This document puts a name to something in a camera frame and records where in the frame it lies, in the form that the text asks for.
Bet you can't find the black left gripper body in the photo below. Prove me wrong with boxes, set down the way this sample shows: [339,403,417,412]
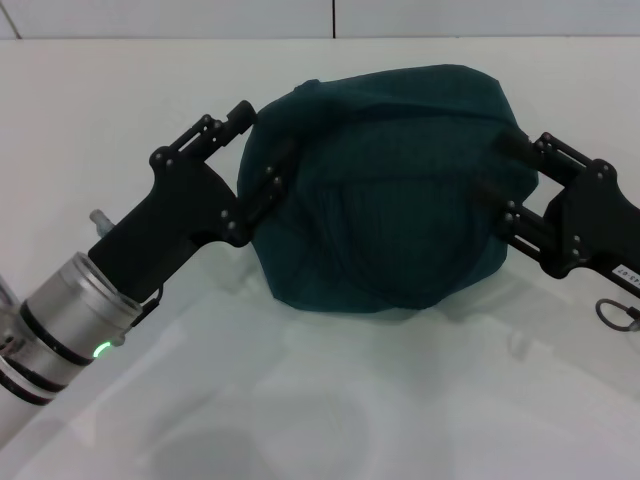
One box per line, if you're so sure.
[87,147,252,304]

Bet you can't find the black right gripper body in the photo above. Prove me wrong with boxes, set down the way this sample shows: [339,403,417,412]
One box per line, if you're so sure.
[541,158,640,297]

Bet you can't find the dark teal insulated lunch bag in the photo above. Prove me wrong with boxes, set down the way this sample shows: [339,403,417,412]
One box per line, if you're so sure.
[235,62,540,318]

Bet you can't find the right gripper cable with plug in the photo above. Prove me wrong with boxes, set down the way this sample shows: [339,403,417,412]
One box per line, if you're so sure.
[594,298,640,332]

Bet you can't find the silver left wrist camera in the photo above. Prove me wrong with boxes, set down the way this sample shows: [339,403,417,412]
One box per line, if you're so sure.
[0,272,24,351]

